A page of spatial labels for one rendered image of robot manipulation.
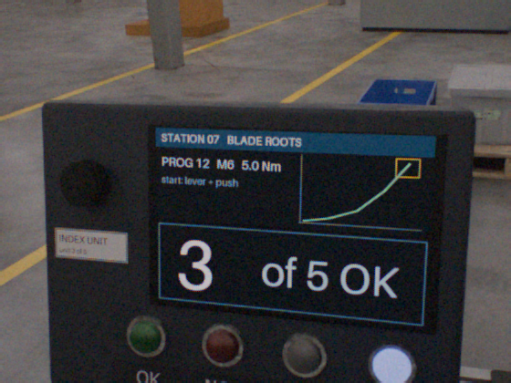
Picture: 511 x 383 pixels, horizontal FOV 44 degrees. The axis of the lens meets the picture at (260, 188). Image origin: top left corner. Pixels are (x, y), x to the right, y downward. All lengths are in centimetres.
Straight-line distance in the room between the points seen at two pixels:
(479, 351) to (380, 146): 196
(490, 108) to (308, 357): 332
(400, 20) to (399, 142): 788
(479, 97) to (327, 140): 328
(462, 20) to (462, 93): 449
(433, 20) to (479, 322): 605
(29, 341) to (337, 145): 219
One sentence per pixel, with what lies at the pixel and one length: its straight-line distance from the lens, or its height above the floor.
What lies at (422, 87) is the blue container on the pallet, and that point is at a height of 32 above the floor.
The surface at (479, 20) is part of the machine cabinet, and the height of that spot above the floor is 16.
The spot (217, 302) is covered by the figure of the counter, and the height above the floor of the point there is 114.
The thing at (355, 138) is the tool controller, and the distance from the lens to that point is 35.
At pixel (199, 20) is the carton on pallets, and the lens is 859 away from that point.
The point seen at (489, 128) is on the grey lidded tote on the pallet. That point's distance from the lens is 369.
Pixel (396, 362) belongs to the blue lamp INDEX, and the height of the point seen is 112.
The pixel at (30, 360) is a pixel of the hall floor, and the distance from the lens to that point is 239.
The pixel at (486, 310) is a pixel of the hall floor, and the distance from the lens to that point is 249.
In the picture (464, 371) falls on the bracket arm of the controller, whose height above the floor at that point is 105.
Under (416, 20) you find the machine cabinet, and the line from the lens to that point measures 817.
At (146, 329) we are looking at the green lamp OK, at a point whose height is 112.
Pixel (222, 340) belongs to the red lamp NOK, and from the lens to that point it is 38.
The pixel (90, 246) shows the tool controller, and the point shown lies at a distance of 41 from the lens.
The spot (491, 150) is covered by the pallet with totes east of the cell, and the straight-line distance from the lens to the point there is 365.
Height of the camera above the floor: 135
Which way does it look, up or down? 23 degrees down
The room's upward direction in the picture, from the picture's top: 3 degrees counter-clockwise
